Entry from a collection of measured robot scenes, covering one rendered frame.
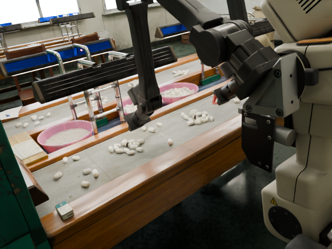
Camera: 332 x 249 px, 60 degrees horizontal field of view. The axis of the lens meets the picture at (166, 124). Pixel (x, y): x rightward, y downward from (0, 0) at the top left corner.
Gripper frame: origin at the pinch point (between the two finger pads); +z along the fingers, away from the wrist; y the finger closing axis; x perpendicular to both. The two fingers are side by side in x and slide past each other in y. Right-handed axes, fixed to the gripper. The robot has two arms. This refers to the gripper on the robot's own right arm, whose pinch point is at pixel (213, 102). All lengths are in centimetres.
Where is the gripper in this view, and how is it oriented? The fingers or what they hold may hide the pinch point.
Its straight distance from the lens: 132.9
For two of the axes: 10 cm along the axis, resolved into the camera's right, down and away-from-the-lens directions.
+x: 4.9, 8.6, -1.4
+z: -4.1, 3.7, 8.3
